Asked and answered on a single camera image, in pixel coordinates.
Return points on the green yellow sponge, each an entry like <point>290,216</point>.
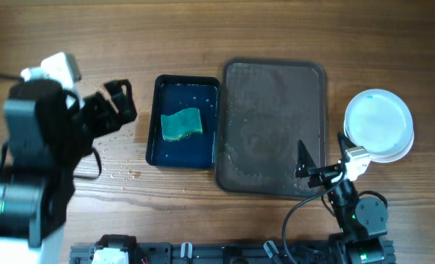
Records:
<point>181,124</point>

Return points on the brown serving tray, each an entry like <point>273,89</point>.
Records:
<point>267,106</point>

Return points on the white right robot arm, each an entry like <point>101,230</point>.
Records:
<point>361,216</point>

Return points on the black water tray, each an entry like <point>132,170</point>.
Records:
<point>173,94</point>

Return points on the white plate top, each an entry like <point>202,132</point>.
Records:
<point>374,106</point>

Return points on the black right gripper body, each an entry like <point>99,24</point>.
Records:
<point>323,175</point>

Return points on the white plate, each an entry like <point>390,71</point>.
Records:
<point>387,142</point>
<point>374,106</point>

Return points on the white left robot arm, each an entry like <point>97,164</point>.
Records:
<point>50,130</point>

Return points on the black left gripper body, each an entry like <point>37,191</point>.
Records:
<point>99,115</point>

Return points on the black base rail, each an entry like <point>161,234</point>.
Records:
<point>220,253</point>

